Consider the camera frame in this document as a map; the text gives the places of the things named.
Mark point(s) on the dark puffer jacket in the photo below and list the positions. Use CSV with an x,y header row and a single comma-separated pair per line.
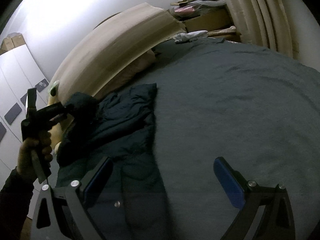
x,y
117,120

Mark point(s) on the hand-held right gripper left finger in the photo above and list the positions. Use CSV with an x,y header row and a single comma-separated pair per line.
x,y
100,177

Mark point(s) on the white wardrobe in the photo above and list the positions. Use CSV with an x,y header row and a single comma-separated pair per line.
x,y
17,80

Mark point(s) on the light wooden board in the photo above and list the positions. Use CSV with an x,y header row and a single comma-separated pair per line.
x,y
223,31

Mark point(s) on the beige curtain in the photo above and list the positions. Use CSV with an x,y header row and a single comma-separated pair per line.
x,y
257,17

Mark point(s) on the person's left hand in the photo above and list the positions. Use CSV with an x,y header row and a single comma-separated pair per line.
x,y
27,160

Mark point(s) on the white crumpled cloth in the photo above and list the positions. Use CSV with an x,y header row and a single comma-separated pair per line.
x,y
188,36

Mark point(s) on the dark grey bed sheet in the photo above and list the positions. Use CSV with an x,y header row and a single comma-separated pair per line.
x,y
225,105

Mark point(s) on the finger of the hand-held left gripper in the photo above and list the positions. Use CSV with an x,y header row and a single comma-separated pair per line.
x,y
53,108
58,120

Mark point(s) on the yellow plush toy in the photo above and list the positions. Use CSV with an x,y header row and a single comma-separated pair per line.
x,y
58,133

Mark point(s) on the pale green object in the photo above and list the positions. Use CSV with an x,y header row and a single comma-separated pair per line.
x,y
53,85

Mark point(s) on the beige pillow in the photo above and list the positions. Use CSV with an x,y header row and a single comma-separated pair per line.
x,y
140,60

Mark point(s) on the cardboard box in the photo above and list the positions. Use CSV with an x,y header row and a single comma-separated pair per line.
x,y
207,21

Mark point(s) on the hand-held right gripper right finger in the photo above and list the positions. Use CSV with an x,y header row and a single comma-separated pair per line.
x,y
230,182

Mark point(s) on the cardboard boxes on wardrobe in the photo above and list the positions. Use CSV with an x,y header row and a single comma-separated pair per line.
x,y
18,39

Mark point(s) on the beige padded headboard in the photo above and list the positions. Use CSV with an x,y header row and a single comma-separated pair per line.
x,y
112,45

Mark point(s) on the pink flat item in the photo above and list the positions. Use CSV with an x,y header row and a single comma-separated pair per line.
x,y
186,9

